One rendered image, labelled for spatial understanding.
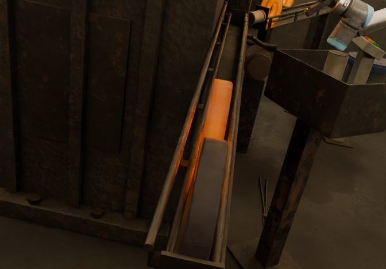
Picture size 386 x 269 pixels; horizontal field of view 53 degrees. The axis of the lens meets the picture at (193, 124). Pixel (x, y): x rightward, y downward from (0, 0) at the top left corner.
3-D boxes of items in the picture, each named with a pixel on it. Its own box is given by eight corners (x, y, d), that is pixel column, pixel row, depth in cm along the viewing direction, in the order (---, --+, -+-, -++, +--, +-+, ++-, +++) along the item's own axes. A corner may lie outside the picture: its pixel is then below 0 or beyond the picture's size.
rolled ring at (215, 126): (214, 164, 78) (198, 160, 79) (232, 75, 74) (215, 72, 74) (209, 204, 61) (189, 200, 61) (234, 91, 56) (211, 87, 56)
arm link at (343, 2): (336, 13, 172) (341, 16, 163) (327, 8, 172) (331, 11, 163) (348, -6, 168) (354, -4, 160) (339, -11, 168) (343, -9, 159)
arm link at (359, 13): (363, 32, 166) (379, 11, 161) (339, 19, 165) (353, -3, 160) (359, 26, 174) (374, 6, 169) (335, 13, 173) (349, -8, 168)
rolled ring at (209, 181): (232, 114, 54) (209, 110, 54) (221, 212, 39) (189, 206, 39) (211, 204, 64) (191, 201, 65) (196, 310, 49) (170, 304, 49)
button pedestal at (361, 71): (325, 145, 224) (363, 41, 197) (319, 127, 245) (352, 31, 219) (353, 150, 223) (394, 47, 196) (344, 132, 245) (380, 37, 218)
